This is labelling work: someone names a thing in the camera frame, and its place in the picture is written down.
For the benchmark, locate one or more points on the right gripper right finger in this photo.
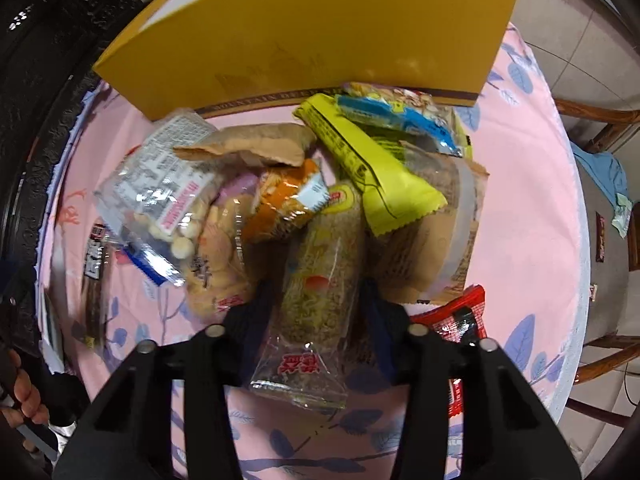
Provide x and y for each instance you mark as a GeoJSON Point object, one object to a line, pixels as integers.
{"type": "Point", "coordinates": [507, 432]}

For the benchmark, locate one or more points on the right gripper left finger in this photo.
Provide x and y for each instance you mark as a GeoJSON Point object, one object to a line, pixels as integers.
{"type": "Point", "coordinates": [126, 431]}

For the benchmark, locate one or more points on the red snack packet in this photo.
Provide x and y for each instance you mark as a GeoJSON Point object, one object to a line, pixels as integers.
{"type": "Point", "coordinates": [461, 320]}

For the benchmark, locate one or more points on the blue snack packet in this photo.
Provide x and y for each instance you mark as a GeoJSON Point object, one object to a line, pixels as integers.
{"type": "Point", "coordinates": [155, 267]}

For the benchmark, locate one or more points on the dark long meat snack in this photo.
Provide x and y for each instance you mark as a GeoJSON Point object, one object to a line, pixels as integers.
{"type": "Point", "coordinates": [95, 284]}

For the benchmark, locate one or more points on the brown cake packet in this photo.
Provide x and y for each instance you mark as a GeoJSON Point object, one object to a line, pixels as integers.
{"type": "Point", "coordinates": [428, 260]}

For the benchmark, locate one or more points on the green noodle snack packet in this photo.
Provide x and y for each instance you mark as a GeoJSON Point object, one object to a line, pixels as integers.
{"type": "Point", "coordinates": [302, 361]}

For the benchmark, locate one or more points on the small bread bun packet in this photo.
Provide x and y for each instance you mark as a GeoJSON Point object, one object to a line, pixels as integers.
{"type": "Point", "coordinates": [216, 277]}

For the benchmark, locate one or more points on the clear ball biscuit bag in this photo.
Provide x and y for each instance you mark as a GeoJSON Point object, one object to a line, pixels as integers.
{"type": "Point", "coordinates": [156, 199]}

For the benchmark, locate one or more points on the long yellow snack bar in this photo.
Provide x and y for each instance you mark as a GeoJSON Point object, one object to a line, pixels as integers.
{"type": "Point", "coordinates": [392, 196]}

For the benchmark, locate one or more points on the orange fried rice packet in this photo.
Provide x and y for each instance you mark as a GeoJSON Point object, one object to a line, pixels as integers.
{"type": "Point", "coordinates": [286, 199]}

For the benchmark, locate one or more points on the person left hand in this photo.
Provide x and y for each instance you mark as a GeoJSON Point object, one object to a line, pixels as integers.
{"type": "Point", "coordinates": [29, 397]}

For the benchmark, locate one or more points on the pink floral tablecloth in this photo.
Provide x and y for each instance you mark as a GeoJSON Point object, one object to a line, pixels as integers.
{"type": "Point", "coordinates": [531, 255]}

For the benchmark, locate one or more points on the white red candy wrapper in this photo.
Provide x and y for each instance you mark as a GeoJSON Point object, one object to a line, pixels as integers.
{"type": "Point", "coordinates": [593, 289]}

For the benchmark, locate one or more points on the red wrapper on chair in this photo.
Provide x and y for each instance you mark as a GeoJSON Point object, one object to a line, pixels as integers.
{"type": "Point", "coordinates": [600, 238]}

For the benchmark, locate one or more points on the small green white packet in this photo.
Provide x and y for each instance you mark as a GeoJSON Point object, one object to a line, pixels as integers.
{"type": "Point", "coordinates": [622, 214]}

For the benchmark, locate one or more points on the blue cloth on chair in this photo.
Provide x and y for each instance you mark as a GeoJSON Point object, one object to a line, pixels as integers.
{"type": "Point", "coordinates": [605, 171]}

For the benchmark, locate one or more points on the wooden chair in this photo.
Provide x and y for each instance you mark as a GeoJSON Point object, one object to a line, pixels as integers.
{"type": "Point", "coordinates": [612, 275]}

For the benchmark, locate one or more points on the blue green nut packet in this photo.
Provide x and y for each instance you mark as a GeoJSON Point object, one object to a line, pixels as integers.
{"type": "Point", "coordinates": [391, 115]}

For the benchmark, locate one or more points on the yellow cardboard box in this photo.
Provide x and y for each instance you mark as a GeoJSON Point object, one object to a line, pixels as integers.
{"type": "Point", "coordinates": [226, 56]}

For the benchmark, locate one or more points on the dark carved wooden furniture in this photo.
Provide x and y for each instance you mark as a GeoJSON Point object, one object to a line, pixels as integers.
{"type": "Point", "coordinates": [47, 50]}

